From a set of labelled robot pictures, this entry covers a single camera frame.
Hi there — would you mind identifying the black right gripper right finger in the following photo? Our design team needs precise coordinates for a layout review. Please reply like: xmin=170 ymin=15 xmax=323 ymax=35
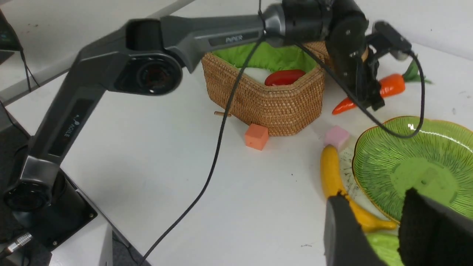
xmin=398 ymin=188 xmax=473 ymax=266

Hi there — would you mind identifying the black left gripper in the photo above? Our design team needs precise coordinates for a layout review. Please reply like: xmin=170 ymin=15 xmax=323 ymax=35
xmin=325 ymin=17 xmax=385 ymax=111

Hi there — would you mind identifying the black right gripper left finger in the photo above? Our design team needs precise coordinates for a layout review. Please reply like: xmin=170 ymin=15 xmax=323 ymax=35
xmin=324 ymin=195 xmax=386 ymax=266

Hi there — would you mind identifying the orange plastic carrot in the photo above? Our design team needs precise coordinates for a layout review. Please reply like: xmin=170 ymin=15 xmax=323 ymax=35
xmin=331 ymin=60 xmax=421 ymax=116

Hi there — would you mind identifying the yellow plastic banana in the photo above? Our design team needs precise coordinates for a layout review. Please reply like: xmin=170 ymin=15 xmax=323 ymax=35
xmin=320 ymin=144 xmax=397 ymax=233

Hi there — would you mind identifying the red plastic bell pepper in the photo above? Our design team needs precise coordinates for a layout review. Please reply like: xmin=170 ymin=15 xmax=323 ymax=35
xmin=265 ymin=69 xmax=306 ymax=86

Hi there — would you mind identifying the white plastic radish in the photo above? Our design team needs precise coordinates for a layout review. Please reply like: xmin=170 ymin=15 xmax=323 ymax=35
xmin=244 ymin=67 xmax=272 ymax=85

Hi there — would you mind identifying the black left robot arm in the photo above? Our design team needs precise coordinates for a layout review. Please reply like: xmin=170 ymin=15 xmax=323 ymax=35
xmin=3 ymin=0 xmax=385 ymax=246

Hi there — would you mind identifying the pink foam cube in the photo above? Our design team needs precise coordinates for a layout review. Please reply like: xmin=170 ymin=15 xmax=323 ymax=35
xmin=324 ymin=126 xmax=351 ymax=152

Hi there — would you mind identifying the green leaf-shaped plate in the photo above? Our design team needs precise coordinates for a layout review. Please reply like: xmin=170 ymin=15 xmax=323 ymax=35
xmin=352 ymin=119 xmax=473 ymax=223

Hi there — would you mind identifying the woven wicker basket green lining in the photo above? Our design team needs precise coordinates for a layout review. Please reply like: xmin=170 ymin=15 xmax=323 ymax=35
xmin=201 ymin=42 xmax=326 ymax=136

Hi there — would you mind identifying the orange foam cube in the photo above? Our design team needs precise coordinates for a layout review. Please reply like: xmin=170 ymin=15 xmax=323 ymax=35
xmin=244 ymin=123 xmax=269 ymax=150

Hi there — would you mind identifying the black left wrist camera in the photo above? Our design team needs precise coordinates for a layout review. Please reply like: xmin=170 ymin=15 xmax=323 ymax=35
xmin=365 ymin=20 xmax=412 ymax=61

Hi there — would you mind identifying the black left camera cable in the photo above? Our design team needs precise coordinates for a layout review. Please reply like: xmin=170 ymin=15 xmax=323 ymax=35
xmin=139 ymin=0 xmax=426 ymax=266

